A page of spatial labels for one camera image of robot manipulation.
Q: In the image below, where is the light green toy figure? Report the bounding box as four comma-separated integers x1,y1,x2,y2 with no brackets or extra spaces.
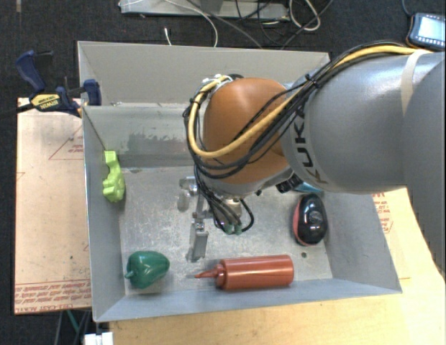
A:
101,149,127,204

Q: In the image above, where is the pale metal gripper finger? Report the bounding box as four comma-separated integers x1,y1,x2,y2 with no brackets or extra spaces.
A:
177,175,201,213
186,212,211,264

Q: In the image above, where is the black and red oval object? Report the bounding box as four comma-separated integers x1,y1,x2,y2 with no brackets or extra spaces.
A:
291,193,329,247

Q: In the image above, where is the grey metal bin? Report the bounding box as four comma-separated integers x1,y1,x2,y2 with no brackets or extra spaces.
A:
77,40,404,323

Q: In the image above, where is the brown cardboard board, red print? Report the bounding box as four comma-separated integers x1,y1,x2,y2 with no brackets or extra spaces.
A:
14,97,413,316

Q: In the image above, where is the black cylinder on white bracket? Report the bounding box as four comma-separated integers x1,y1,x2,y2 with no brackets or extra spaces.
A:
276,173,304,195

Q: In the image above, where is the dark green toy bell pepper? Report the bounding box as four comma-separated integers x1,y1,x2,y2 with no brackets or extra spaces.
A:
124,250,171,290

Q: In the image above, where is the red-brown squeeze bottle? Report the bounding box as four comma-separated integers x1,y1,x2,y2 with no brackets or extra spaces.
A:
194,254,296,292

